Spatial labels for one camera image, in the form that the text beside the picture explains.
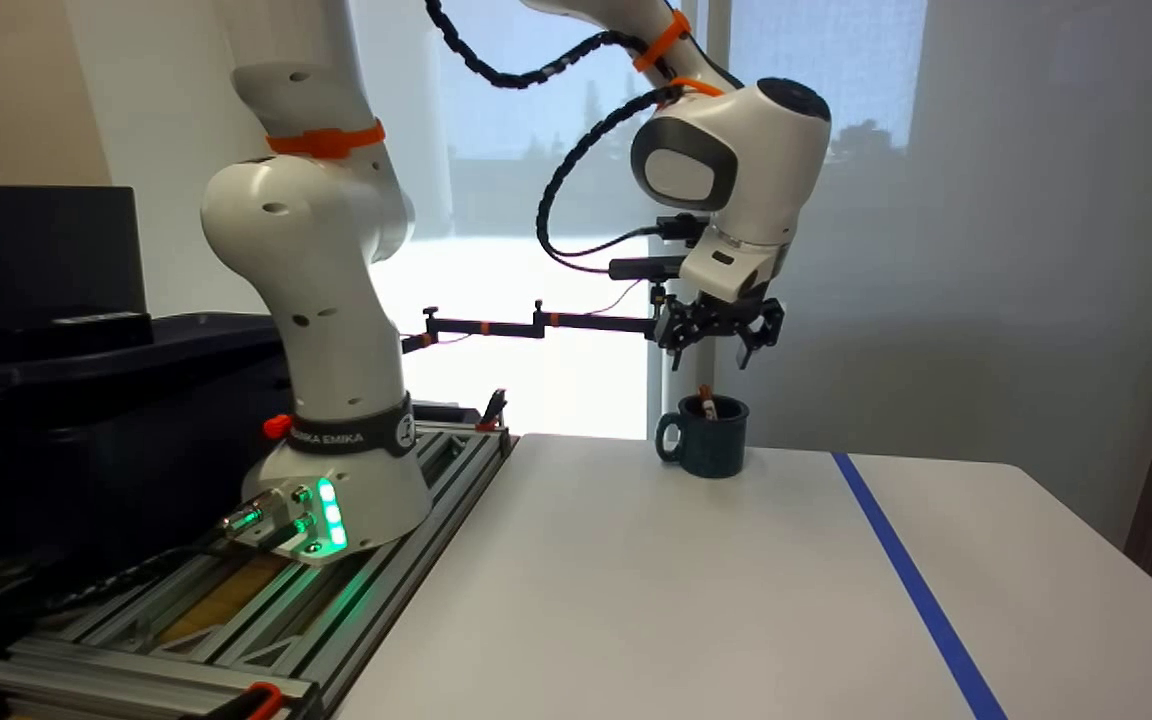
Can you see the dark teal mug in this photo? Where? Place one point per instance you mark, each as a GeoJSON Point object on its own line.
{"type": "Point", "coordinates": [718, 442]}

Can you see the black articulated camera mount arm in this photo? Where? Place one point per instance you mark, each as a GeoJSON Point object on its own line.
{"type": "Point", "coordinates": [510, 325]}

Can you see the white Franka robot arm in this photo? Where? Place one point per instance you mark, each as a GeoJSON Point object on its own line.
{"type": "Point", "coordinates": [323, 266]}

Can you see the aluminium extrusion base frame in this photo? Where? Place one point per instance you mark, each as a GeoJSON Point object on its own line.
{"type": "Point", "coordinates": [379, 585]}

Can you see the black equipment case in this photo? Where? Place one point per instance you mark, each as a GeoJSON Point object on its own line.
{"type": "Point", "coordinates": [99, 442]}

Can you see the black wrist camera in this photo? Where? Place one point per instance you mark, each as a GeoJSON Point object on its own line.
{"type": "Point", "coordinates": [640, 266]}

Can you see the blue tape strip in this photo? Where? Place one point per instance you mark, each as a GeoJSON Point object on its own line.
{"type": "Point", "coordinates": [918, 582]}

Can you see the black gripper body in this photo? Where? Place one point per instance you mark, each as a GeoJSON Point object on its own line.
{"type": "Point", "coordinates": [720, 316]}

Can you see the black computer monitor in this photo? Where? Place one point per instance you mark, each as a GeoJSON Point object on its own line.
{"type": "Point", "coordinates": [43, 254]}

